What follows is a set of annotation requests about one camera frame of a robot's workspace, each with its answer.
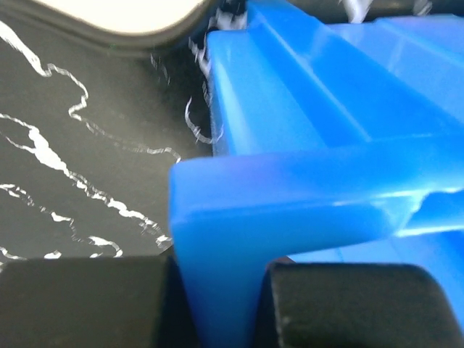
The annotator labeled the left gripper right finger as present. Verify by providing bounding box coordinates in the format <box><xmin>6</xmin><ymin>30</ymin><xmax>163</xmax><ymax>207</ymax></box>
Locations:
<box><xmin>253</xmin><ymin>263</ymin><xmax>463</xmax><ymax>347</ymax></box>

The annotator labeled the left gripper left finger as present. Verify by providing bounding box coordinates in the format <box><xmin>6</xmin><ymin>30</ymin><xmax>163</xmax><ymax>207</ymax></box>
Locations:
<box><xmin>1</xmin><ymin>256</ymin><xmax>199</xmax><ymax>347</ymax></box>

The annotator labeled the blue bin of star candies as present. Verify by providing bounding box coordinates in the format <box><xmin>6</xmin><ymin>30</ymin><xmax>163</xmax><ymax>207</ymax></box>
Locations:
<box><xmin>168</xmin><ymin>1</ymin><xmax>463</xmax><ymax>347</ymax></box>

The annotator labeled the strawberry pattern tray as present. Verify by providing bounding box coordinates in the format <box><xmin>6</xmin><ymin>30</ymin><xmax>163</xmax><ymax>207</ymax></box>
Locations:
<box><xmin>1</xmin><ymin>1</ymin><xmax>219</xmax><ymax>57</ymax></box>

